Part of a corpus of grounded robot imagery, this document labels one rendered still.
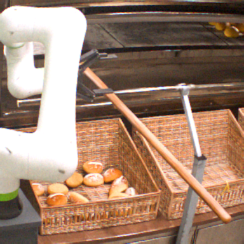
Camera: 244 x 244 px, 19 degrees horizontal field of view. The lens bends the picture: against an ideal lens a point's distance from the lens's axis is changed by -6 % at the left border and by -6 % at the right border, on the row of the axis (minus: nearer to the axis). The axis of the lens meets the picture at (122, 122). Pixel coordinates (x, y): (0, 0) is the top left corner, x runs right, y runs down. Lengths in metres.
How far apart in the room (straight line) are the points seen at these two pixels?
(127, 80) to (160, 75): 0.17
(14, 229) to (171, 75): 1.66
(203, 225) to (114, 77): 0.80
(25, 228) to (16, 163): 0.23
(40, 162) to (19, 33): 0.40
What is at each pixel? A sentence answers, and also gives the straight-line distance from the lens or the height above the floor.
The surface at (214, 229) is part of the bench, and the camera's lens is 3.39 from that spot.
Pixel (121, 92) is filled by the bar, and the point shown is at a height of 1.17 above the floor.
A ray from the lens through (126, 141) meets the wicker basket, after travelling 3.42.
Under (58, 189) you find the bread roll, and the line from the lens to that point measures 3.29.
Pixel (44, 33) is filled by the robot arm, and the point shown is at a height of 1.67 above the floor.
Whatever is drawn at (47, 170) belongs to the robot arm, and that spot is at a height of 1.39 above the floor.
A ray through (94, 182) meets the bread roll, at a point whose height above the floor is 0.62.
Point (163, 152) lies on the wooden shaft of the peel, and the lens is 2.51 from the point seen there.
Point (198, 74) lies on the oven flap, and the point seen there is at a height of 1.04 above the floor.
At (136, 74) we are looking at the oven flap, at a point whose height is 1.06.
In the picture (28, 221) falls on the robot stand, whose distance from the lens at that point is 2.08.
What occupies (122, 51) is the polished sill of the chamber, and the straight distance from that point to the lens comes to 3.35.
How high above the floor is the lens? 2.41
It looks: 27 degrees down
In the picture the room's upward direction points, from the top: 7 degrees clockwise
